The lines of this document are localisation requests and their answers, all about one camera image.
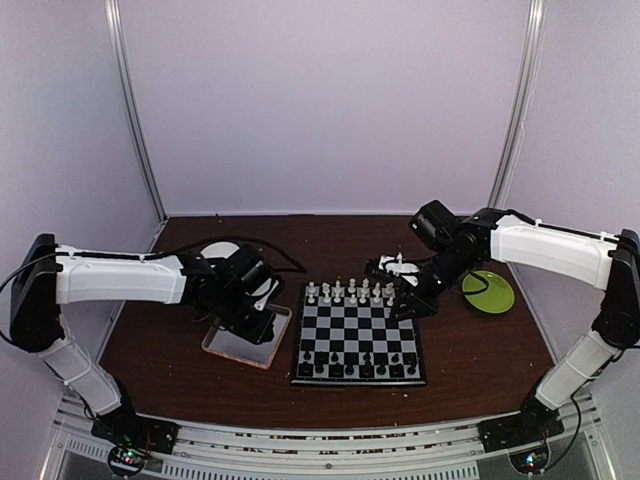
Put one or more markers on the white knight right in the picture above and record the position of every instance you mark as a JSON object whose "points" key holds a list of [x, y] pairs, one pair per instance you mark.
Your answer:
{"points": [[388, 289]]}

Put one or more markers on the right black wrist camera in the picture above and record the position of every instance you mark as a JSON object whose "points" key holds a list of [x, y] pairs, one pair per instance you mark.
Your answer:
{"points": [[433, 225]]}

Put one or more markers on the white bowl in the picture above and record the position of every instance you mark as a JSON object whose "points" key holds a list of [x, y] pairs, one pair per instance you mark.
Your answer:
{"points": [[219, 250]]}

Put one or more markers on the white rook far left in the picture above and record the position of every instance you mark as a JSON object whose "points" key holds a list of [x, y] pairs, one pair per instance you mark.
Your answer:
{"points": [[312, 288]]}

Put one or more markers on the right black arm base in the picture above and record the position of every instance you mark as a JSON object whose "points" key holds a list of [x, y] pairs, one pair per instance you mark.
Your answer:
{"points": [[520, 432]]}

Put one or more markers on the aluminium front rail frame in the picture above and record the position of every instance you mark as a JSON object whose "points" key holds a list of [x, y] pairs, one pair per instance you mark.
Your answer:
{"points": [[444, 450]]}

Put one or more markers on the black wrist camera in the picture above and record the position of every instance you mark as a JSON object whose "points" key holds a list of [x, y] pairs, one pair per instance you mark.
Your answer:
{"points": [[247, 271], [433, 225]]}

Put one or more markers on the green plate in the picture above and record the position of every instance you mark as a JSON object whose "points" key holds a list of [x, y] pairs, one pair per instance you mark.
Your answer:
{"points": [[488, 292]]}

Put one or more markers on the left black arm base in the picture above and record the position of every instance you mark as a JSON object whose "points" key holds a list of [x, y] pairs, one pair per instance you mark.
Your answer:
{"points": [[132, 452]]}

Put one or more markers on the black and grey chessboard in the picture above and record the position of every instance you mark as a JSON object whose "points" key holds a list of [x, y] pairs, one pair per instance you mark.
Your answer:
{"points": [[351, 331]]}

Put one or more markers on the black king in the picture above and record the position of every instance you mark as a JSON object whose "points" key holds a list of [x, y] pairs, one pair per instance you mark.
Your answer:
{"points": [[367, 371]]}

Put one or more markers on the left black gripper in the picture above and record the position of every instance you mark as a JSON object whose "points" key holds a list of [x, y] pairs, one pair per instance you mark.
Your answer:
{"points": [[260, 331]]}

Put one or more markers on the white king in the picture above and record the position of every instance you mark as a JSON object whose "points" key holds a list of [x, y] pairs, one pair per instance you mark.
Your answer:
{"points": [[365, 287]]}

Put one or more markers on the right aluminium frame post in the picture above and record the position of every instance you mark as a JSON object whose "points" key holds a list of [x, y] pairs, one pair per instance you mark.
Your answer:
{"points": [[523, 95]]}

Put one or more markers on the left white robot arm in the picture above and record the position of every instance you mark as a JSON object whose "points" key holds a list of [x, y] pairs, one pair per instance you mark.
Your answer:
{"points": [[55, 284]]}

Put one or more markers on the black queen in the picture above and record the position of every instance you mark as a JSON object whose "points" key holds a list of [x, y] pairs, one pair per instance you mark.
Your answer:
{"points": [[350, 369]]}

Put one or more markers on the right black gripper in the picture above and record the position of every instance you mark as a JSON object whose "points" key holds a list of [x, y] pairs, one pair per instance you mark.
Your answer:
{"points": [[423, 306]]}

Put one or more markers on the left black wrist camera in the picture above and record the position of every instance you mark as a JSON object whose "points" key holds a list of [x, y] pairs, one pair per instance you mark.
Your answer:
{"points": [[247, 271]]}

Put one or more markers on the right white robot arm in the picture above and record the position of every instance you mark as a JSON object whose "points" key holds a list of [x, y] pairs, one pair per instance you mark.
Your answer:
{"points": [[480, 364]]}

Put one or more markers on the wooden tray with mirror base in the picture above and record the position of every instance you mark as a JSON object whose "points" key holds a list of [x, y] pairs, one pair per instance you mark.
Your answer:
{"points": [[227, 345]]}

